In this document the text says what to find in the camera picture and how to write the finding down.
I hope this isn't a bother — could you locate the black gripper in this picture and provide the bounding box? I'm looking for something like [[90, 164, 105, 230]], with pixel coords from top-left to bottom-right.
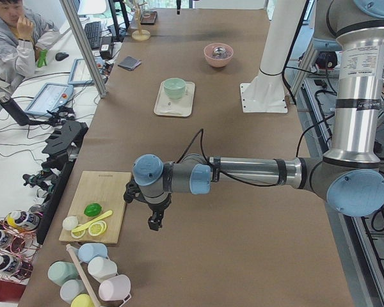
[[123, 178, 172, 231]]

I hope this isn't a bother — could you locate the green bowl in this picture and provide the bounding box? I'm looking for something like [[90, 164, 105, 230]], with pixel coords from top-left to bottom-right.
[[164, 88, 186, 100], [163, 77, 186, 90]]

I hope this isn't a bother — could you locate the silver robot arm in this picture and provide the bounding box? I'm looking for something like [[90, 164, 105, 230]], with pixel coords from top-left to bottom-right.
[[175, 0, 199, 15], [124, 1, 384, 231]]

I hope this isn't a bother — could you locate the yellow plastic knife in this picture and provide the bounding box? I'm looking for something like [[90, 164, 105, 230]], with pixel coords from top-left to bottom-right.
[[71, 210, 113, 232]]

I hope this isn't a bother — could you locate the wooden cutting board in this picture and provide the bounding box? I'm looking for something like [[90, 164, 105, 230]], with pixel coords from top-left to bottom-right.
[[59, 171, 131, 245]]

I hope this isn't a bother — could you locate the lemon slice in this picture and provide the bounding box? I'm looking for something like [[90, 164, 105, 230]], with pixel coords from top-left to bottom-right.
[[88, 220, 108, 237], [70, 230, 86, 239]]

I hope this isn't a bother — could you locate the green lime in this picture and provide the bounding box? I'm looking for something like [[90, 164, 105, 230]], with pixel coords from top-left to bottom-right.
[[84, 203, 102, 217]]

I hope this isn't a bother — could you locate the white mug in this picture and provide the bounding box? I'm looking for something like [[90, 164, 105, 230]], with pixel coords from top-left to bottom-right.
[[88, 256, 118, 283]]

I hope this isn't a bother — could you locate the blue mug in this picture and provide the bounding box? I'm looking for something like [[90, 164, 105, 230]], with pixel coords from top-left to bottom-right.
[[78, 242, 108, 263]]

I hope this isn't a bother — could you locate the pink mug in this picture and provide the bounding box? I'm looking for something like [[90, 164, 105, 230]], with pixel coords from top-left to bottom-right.
[[99, 274, 131, 303]]

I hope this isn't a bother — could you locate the white bun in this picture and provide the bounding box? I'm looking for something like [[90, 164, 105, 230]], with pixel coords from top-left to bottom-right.
[[62, 216, 79, 231]]

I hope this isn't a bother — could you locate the yellow mug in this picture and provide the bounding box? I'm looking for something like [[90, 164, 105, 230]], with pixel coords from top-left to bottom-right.
[[70, 294, 95, 307]]

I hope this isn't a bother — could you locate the green mug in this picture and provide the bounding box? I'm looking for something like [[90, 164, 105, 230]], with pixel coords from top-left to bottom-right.
[[47, 261, 79, 286]]

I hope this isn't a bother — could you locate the grey mug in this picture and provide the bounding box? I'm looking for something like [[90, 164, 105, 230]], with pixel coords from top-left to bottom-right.
[[60, 279, 86, 304]]

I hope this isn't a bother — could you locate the cream serving tray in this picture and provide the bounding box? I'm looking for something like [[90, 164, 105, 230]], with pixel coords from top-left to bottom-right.
[[154, 81, 195, 118]]

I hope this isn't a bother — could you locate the sauce bottle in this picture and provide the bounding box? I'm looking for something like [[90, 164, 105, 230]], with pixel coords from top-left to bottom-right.
[[7, 210, 40, 231]]

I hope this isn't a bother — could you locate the green bowl on tray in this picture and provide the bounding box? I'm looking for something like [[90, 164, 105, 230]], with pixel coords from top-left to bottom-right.
[[163, 77, 186, 90]]

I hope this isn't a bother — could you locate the grey folded cloth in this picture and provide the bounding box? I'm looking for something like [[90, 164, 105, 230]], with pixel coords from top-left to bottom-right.
[[118, 56, 142, 71]]

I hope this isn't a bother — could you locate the teach pendant tablet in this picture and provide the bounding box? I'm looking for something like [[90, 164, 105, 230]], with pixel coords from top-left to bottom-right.
[[24, 83, 74, 117], [68, 58, 93, 86]]

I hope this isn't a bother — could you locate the pink bowl with ice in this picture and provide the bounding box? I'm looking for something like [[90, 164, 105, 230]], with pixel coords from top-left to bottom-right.
[[204, 43, 234, 68]]

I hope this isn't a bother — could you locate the metal ice scoop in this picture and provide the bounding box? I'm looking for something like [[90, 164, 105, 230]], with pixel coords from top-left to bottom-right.
[[212, 46, 227, 58]]

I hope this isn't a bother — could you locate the wooden mug tree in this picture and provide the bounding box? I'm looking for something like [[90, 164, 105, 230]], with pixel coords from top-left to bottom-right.
[[124, 0, 150, 42]]

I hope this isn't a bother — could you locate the black computer mouse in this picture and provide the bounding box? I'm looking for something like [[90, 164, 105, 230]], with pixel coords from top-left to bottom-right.
[[54, 52, 69, 61]]

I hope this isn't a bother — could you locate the black water bottle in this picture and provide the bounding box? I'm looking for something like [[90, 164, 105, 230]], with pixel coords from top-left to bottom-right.
[[0, 92, 29, 126]]

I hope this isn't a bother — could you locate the black keyboard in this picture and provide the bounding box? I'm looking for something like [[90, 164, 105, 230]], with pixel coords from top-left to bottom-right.
[[84, 21, 102, 50]]

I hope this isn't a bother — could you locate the seated person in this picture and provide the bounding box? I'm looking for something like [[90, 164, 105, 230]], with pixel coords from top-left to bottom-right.
[[0, 1, 60, 91]]

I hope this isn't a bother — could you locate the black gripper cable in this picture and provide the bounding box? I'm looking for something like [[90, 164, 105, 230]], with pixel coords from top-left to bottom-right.
[[175, 129, 337, 188]]

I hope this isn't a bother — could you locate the aluminium frame post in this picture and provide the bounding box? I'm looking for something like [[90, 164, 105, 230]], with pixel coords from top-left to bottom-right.
[[60, 0, 107, 98]]

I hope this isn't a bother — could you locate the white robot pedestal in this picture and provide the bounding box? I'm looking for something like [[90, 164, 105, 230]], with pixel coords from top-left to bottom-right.
[[240, 0, 308, 113]]

